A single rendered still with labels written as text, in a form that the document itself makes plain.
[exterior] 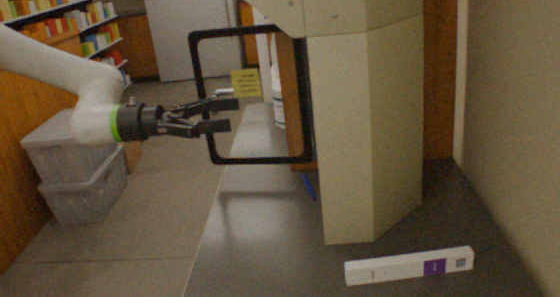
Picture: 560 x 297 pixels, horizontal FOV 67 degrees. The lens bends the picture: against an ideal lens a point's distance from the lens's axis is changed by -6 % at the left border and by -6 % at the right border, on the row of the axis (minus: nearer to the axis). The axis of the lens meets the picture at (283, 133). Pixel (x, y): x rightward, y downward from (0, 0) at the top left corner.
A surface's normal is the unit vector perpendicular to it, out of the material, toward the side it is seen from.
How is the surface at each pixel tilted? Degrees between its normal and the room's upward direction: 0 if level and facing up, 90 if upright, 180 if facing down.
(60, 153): 95
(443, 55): 90
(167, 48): 90
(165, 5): 90
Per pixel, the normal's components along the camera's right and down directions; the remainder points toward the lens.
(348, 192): -0.04, 0.40
